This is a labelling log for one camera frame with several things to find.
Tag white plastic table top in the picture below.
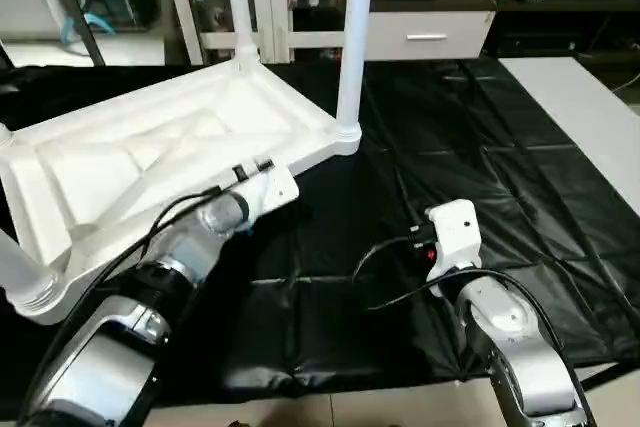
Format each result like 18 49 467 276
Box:
0 59 363 323

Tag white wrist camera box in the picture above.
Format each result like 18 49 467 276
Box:
424 199 483 284
225 165 301 224

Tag grey metal pole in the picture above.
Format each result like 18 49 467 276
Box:
55 0 106 66

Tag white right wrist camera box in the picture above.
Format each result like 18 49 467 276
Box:
424 199 483 284

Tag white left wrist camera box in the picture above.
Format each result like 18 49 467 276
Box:
225 165 301 224

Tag black metal table leg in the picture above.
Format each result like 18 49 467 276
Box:
578 362 640 393

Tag black plastic mat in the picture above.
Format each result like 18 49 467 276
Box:
0 57 640 393

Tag white drawer unit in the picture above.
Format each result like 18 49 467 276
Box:
366 9 497 62

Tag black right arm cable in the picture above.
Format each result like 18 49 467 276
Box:
352 235 563 348

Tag light blue plastic object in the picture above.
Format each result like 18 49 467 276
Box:
60 7 119 40

